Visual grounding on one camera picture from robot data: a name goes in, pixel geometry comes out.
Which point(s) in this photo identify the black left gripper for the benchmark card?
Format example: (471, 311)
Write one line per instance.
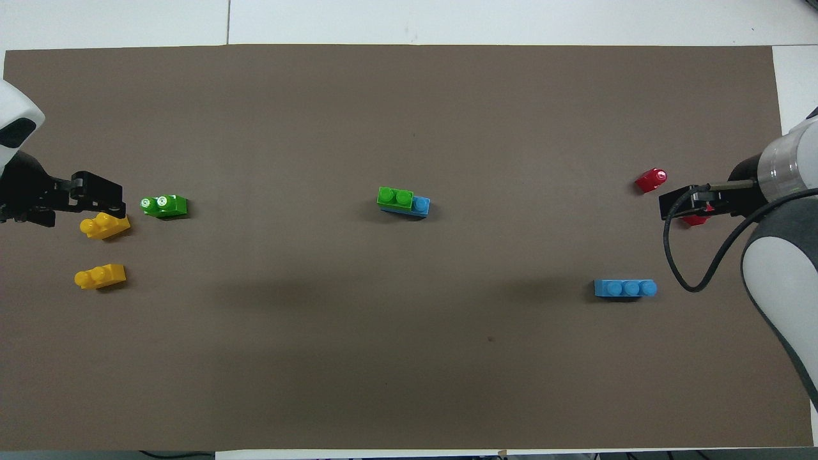
(25, 191)

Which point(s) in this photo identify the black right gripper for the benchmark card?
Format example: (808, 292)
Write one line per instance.
(741, 195)

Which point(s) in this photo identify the blue three-stud toy brick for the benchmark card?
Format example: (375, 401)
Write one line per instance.
(420, 206)
(623, 289)

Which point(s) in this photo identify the green two-stud toy brick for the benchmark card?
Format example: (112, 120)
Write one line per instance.
(172, 207)
(395, 197)

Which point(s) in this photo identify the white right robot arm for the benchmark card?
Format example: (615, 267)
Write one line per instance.
(779, 275)

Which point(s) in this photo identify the red one-stud toy brick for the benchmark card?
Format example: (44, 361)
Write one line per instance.
(650, 181)
(695, 221)

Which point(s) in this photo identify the yellow two-stud toy brick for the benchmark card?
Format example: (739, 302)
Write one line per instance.
(105, 227)
(101, 276)

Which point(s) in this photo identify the brown paper table mat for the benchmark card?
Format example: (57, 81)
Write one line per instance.
(409, 351)

